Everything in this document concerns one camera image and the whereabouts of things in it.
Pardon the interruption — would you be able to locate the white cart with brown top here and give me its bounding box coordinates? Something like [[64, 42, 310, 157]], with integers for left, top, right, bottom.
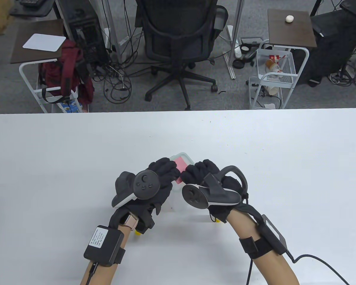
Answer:
[[10, 19, 89, 113]]

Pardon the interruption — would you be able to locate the pink paper card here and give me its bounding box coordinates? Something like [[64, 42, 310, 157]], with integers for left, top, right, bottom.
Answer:
[[174, 157, 187, 184]]

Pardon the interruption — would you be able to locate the person's right forearm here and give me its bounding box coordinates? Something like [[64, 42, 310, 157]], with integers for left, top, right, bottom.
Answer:
[[227, 209, 300, 285]]

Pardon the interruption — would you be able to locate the orange bottle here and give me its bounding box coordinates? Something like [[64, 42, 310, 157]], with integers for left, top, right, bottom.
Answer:
[[265, 59, 284, 78]]

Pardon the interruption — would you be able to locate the person's left forearm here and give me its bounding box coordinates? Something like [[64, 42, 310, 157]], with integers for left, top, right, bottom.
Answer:
[[80, 224, 137, 285]]

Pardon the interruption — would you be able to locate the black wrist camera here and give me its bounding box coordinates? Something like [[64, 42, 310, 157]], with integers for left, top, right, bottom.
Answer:
[[136, 213, 155, 235]]

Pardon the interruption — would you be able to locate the red backpack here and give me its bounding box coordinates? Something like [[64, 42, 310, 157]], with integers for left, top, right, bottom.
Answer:
[[38, 39, 95, 105]]

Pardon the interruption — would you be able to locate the tangle of black cables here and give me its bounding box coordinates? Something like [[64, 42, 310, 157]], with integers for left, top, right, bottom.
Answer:
[[92, 59, 133, 104]]

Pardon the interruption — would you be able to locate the white wire basket cart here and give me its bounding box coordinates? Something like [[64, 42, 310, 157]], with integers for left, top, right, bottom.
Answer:
[[249, 9, 318, 110]]

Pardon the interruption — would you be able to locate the person's right hand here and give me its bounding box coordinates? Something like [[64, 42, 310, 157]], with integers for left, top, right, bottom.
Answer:
[[180, 159, 248, 223]]

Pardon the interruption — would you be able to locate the black cable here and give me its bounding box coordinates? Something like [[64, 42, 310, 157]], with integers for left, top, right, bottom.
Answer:
[[87, 262, 98, 285], [246, 253, 351, 285]]

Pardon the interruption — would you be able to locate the black wrist strap unit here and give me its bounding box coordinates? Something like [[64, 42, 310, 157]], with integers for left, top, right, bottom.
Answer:
[[239, 214, 287, 259]]

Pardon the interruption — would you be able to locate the clear plastic container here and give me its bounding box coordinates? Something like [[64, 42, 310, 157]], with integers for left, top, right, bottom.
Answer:
[[166, 152, 196, 213]]

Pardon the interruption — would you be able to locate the black computer tower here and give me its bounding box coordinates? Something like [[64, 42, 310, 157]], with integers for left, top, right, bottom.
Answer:
[[56, 0, 111, 66]]

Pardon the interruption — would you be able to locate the black box with white label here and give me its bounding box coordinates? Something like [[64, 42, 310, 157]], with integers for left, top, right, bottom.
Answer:
[[83, 225, 126, 267]]

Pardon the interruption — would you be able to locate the dark grey tracking controller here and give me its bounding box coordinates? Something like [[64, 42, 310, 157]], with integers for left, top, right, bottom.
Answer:
[[111, 170, 161, 208], [182, 165, 248, 209]]

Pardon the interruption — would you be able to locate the black draped cloth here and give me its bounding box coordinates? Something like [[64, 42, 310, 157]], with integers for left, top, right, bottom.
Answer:
[[294, 0, 356, 88]]

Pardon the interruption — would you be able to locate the black mesh office chair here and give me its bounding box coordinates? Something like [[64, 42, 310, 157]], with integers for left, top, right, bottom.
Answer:
[[135, 0, 228, 111]]

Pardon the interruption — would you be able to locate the white flat pad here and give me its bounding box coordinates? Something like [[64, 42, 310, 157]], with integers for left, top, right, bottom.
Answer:
[[23, 34, 66, 52]]

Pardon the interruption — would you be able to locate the pink smartwatch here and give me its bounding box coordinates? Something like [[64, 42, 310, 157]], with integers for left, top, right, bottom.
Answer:
[[120, 213, 139, 231]]

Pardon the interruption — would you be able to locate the person's left hand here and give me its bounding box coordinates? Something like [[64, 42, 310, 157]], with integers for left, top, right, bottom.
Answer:
[[108, 158, 182, 228]]

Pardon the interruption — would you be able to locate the aluminium frame post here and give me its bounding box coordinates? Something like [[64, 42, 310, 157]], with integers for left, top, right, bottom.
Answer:
[[223, 0, 244, 80]]

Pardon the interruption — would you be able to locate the black desk tray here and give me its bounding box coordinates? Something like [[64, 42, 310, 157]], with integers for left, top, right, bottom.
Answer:
[[8, 0, 57, 17]]

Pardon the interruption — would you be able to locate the blue printed box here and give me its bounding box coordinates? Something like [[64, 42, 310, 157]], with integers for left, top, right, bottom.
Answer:
[[57, 99, 81, 113]]

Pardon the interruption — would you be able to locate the white power strip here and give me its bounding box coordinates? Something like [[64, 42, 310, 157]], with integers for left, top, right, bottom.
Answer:
[[227, 25, 243, 59]]

